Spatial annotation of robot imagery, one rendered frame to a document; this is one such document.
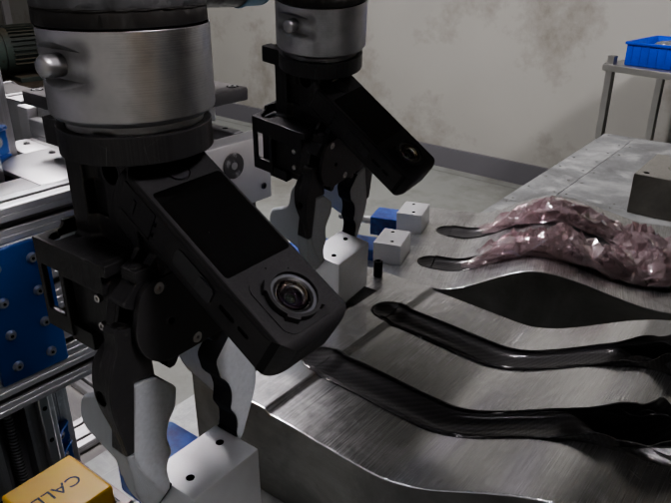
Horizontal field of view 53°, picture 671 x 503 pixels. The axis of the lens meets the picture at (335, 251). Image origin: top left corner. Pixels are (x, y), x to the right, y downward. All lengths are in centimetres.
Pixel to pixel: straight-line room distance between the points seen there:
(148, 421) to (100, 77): 17
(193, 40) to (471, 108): 367
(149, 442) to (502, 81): 357
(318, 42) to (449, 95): 347
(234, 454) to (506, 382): 27
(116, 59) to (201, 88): 4
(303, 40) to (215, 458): 32
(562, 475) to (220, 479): 21
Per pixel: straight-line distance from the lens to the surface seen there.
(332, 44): 55
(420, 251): 89
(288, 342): 28
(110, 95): 30
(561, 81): 370
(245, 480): 41
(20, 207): 87
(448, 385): 59
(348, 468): 51
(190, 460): 41
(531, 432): 51
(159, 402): 36
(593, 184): 139
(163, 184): 31
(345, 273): 66
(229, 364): 39
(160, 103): 30
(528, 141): 382
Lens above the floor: 123
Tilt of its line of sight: 25 degrees down
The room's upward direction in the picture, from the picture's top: straight up
